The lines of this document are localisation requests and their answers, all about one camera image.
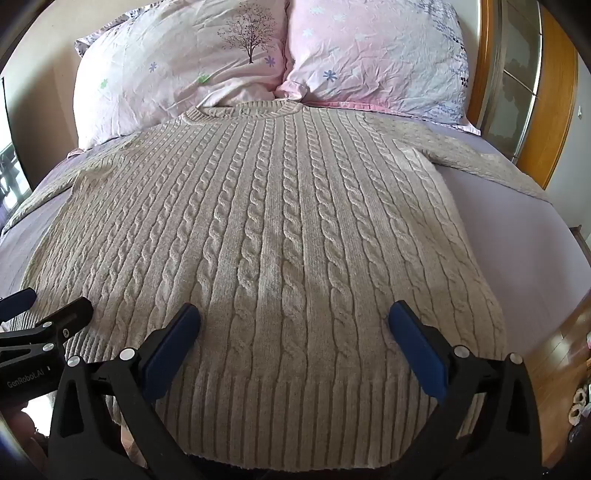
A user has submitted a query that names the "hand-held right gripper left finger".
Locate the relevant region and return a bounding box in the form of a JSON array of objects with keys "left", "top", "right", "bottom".
[{"left": 48, "top": 302, "right": 202, "bottom": 480}]

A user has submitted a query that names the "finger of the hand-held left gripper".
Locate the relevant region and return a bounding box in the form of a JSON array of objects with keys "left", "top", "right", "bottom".
[
  {"left": 0, "top": 287, "right": 38, "bottom": 322},
  {"left": 0, "top": 296, "right": 94, "bottom": 364}
]

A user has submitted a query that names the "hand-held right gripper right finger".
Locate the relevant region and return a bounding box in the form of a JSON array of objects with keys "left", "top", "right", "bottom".
[{"left": 387, "top": 300, "right": 544, "bottom": 480}]

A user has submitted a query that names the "beige cable knit sweater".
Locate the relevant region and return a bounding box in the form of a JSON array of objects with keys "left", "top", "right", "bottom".
[{"left": 2, "top": 99, "right": 553, "bottom": 468}]

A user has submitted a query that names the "black metal railing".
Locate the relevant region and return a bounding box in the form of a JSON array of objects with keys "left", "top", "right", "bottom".
[{"left": 0, "top": 141, "right": 31, "bottom": 217}]

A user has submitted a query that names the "lavender bed sheet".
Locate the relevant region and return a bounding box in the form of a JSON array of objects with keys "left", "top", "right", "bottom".
[{"left": 0, "top": 108, "right": 591, "bottom": 363}]

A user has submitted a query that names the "wooden nightstand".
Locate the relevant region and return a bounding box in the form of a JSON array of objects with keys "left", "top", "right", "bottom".
[{"left": 569, "top": 224, "right": 591, "bottom": 265}]

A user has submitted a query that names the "pink pillow with tree print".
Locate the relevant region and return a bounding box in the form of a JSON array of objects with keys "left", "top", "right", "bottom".
[{"left": 74, "top": 0, "right": 290, "bottom": 151}]

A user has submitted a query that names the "wooden bed headboard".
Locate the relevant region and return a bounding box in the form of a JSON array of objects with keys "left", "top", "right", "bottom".
[{"left": 466, "top": 0, "right": 581, "bottom": 191}]

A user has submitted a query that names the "pink pillow with flower print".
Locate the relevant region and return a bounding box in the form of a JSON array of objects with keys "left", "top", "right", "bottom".
[{"left": 276, "top": 0, "right": 482, "bottom": 137}]

